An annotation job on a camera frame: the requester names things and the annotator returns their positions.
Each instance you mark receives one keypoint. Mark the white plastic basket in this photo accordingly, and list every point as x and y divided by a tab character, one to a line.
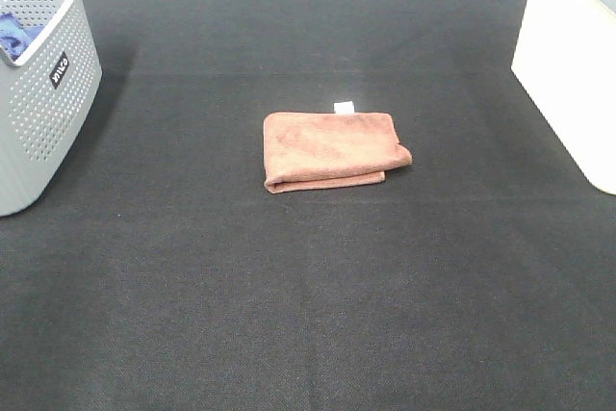
565	60

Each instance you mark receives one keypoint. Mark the blue cloth in basket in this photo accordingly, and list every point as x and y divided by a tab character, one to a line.
15	38

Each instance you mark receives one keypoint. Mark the brown square towel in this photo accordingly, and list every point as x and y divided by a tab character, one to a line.
316	151

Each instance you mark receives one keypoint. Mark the grey perforated laundry basket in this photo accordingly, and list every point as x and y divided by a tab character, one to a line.
46	95

